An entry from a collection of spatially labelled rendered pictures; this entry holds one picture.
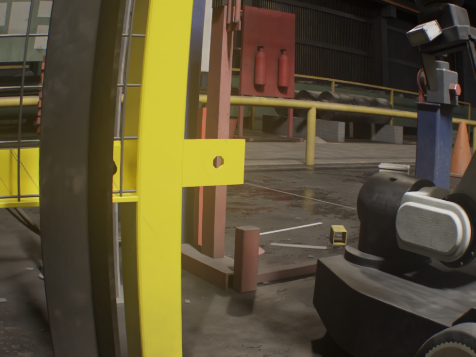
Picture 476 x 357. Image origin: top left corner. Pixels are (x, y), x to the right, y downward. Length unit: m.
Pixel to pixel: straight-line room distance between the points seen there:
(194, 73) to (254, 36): 6.20
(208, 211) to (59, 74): 1.34
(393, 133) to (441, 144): 7.95
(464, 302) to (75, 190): 0.76
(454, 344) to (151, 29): 0.57
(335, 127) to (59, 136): 8.47
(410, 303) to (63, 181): 0.72
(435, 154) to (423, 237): 0.93
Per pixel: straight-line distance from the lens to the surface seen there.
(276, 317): 1.37
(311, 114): 4.95
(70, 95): 0.37
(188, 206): 1.86
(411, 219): 1.09
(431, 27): 0.82
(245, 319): 1.35
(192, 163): 0.64
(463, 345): 0.78
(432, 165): 1.98
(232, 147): 0.67
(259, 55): 7.90
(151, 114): 0.56
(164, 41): 0.57
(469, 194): 1.04
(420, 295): 1.02
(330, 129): 8.88
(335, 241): 2.18
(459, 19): 0.85
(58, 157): 0.37
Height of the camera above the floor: 0.48
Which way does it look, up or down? 7 degrees down
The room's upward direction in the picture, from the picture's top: 2 degrees clockwise
